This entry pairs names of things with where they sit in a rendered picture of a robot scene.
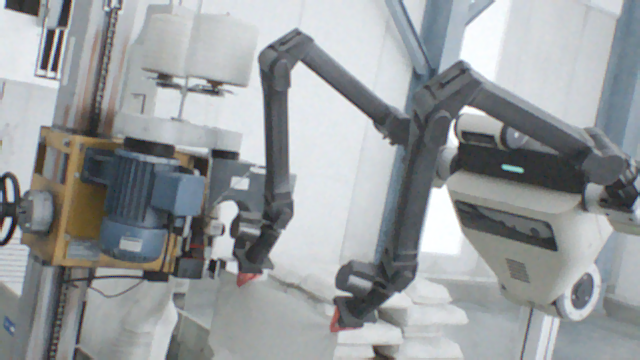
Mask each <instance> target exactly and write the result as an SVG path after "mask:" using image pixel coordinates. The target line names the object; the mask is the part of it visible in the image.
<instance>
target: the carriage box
mask: <svg viewBox="0 0 640 360"><path fill-rule="evenodd" d="M50 128H51V126H47V125H41V126H40V132H39V138H38V143H37V148H36V153H35V159H34V164H33V170H32V174H31V180H30V186H29V190H37V189H41V190H43V191H45V192H48V193H50V195H51V196H52V199H53V218H52V221H51V224H50V227H49V229H48V230H47V233H46V234H42V235H39V234H26V233H23V232H22V234H21V239H20V244H21V245H24V246H25V247H28V248H30V249H31V250H33V251H34V252H36V253H37V254H39V255H40V256H42V257H43V258H45V259H46V260H47V261H48V262H50V265H52V266H74V267H92V268H108V269H125V270H143V271H159V270H160V268H161V265H162V262H163V257H164V253H165V248H166V244H167V237H168V231H167V236H166V240H165V245H164V249H163V253H162V255H161V256H160V257H159V259H158V260H157V261H155V262H152V263H131V262H125V261H121V260H117V259H113V258H110V257H108V256H106V255H104V254H103V253H102V252H100V258H99V260H91V259H72V258H67V255H68V249H69V244H70V240H82V241H97V242H98V238H99V232H100V226H101V220H102V218H103V217H106V216H108V213H107V212H105V211H104V204H105V199H106V195H107V189H108V186H104V185H97V184H89V183H83V182H81V174H82V169H83V164H84V158H85V153H86V148H87V147H89V146H91V147H97V148H103V149H109V150H116V148H117V147H122V148H126V147H123V140H124V139H122V138H117V137H113V141H112V142H111V141H105V140H99V139H94V138H88V137H81V136H75V135H74V136H71V135H66V134H63V133H60V132H57V131H54V130H51V129H50ZM47 146H50V147H53V148H55V149H58V150H61V151H64V152H66V153H69V154H71V155H70V161H69V166H68V171H67V176H66V182H65V185H62V184H58V183H56V182H54V181H52V180H49V179H47V178H46V177H44V176H43V170H44V166H45V160H46V155H47ZM171 157H173V158H177V159H179V160H180V162H179V165H181V166H184V167H188V168H191V169H193V165H194V159H195V155H194V154H191V153H187V152H184V151H180V150H176V149H175V153H174V155H173V156H171ZM178 241H179V236H176V235H174V234H173V233H172V235H171V242H170V247H169V252H168V256H167V261H166V264H165V267H164V270H163V272H171V273H173V266H174V261H175V256H176V250H177V246H178Z"/></svg>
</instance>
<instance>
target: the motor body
mask: <svg viewBox="0 0 640 360"><path fill-rule="evenodd" d="M115 154H117V155H114V158H113V163H112V169H111V173H110V178H109V184H108V189H107V195H106V199H105V204H104V211H105V212H107V213H108V216H106V217H103V218H102V220H101V226H100V232H99V238H98V247H99V249H100V251H101V252H102V253H103V254H104V255H106V256H108V257H110V258H113V259H117V260H121V261H125V262H131V263H152V262H155V261H157V260H158V259H159V257H160V256H161V255H162V253H163V249H164V245H165V240H166V236H167V231H168V228H167V227H166V226H164V225H163V222H164V217H165V215H169V213H167V212H165V211H161V210H158V209H155V208H151V206H150V200H151V196H152V190H153V185H154V180H155V175H156V173H157V171H159V170H160V171H172V172H178V170H179V168H178V167H177V166H179V162H180V160H179V159H177V158H173V157H171V156H165V155H159V154H147V153H144V152H143V151H138V150H134V149H129V148H122V147H117V148H116V150H115Z"/></svg>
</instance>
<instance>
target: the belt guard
mask: <svg viewBox="0 0 640 360"><path fill-rule="evenodd" d="M112 132H113V133H116V134H120V135H123V136H128V137H133V138H137V139H142V140H147V141H152V142H157V143H163V144H169V145H180V146H190V147H201V148H212V149H223V150H231V151H240V148H241V144H242V139H243V133H241V132H237V131H232V130H227V129H222V128H214V127H211V126H204V125H200V124H199V125H198V124H193V123H187V122H182V121H177V120H173V119H162V118H157V117H151V116H147V115H141V114H135V113H130V112H124V111H116V114H115V119H114V124H113V130H112Z"/></svg>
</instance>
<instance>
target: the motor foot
mask: <svg viewBox="0 0 640 360"><path fill-rule="evenodd" d="M114 155H117V154H115V150H109V149H103V148H97V147H91V146H89V147H87V148H86V153H85V158H84V164H83V169H82V174H81V182H83V183H89V184H97V185H104V186H108V184H109V178H110V173H111V169H112V163H113V158H114Z"/></svg>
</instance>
